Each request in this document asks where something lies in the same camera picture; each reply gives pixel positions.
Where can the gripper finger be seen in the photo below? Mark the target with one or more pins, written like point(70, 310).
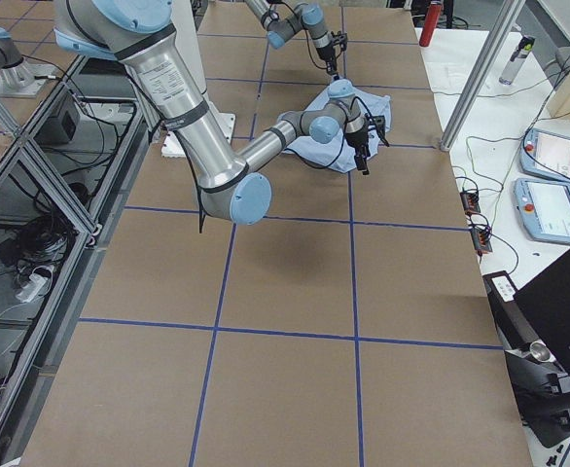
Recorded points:
point(332, 68)
point(361, 161)

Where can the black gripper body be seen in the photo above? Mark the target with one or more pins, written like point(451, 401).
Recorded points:
point(357, 139)
point(327, 53)

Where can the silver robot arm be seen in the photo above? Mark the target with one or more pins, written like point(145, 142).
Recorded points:
point(281, 22)
point(229, 185)

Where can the red water bottle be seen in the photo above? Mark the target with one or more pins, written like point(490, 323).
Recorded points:
point(432, 17)

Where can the upper orange connector board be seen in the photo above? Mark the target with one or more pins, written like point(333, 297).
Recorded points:
point(470, 201)

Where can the orange connector board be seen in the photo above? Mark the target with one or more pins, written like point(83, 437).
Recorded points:
point(481, 240)
point(470, 201)

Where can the lower orange connector board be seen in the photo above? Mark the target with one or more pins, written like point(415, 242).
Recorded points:
point(481, 240)

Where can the upper teach pendant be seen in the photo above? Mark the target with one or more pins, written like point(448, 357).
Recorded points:
point(546, 155)

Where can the teach pendant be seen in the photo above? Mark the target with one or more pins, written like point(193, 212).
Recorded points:
point(546, 155)
point(544, 209)

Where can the clear water bottle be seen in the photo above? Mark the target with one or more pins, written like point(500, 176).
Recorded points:
point(516, 60)

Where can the lower teach pendant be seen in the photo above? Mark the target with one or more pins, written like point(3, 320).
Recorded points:
point(544, 209)

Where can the black laptop box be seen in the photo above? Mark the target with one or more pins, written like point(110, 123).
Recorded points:
point(540, 310)

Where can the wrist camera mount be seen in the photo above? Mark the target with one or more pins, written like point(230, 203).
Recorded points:
point(377, 124)
point(339, 40)

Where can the white camera mast pedestal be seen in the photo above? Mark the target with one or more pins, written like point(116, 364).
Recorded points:
point(186, 43)

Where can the aluminium frame post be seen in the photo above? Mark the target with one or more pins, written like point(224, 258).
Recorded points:
point(490, 49)

